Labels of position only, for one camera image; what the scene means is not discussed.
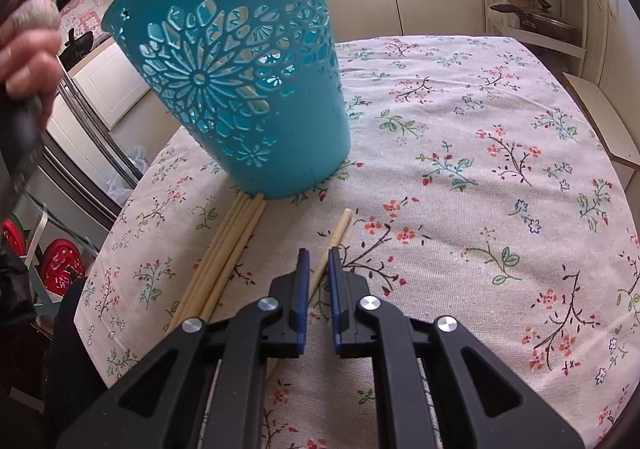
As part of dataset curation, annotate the teal cut-out plastic basket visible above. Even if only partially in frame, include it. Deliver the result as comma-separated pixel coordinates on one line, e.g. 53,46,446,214
101,0,352,200

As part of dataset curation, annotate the person's left hand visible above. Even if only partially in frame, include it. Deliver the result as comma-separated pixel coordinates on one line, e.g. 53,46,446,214
0,0,65,130

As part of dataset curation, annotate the white drawer cabinet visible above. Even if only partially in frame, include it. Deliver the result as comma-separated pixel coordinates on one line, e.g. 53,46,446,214
67,36,166,145

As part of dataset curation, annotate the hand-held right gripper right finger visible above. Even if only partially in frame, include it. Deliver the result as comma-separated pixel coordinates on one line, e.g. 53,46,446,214
327,248,586,449

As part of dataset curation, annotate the floral tablecloth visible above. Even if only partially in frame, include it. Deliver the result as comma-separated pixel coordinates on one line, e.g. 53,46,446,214
75,35,640,449

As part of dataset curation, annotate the stainless steel refrigerator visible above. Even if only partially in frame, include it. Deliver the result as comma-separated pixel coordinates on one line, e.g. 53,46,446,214
40,74,141,230

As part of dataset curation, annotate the beige wooden board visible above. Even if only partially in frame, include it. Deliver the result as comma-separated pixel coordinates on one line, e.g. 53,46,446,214
561,72,638,176

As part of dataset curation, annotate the clear plastic bag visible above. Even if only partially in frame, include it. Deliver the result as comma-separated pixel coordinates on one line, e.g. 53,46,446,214
107,144,149,206

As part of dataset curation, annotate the black pot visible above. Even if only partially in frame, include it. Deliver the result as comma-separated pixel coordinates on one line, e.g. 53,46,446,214
62,26,96,70

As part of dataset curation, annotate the person's black clothing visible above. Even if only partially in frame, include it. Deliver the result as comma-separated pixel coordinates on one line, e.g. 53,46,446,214
0,244,108,449

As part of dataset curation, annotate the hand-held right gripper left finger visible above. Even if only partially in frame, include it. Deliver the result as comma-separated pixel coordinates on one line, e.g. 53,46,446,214
55,248,310,449

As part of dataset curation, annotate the lidded pan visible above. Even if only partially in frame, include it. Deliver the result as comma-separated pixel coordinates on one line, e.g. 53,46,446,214
490,0,581,46

